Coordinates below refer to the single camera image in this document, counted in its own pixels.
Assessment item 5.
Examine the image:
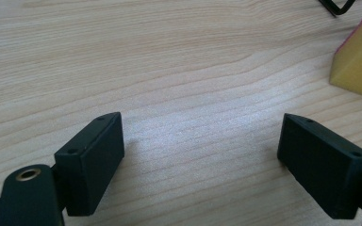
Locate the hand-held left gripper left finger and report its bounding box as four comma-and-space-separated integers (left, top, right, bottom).
54, 111, 125, 218

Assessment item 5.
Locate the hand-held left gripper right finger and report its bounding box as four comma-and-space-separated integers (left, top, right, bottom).
276, 113, 362, 220

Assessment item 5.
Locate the yellow box with pink edge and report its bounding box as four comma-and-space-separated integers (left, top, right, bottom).
329, 2, 362, 102

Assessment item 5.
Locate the black cable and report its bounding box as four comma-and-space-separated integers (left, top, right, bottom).
319, 0, 356, 17

